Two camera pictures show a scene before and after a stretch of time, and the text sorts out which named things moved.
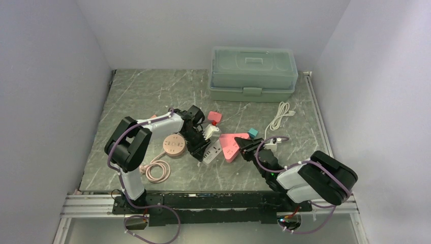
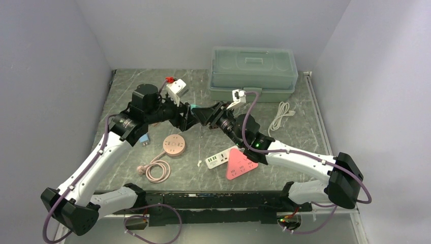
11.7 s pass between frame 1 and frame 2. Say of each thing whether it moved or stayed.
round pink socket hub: stayed
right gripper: moved
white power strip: moved
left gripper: moved
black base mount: stayed
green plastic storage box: stayed
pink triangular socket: moved
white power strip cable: stayed
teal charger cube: moved
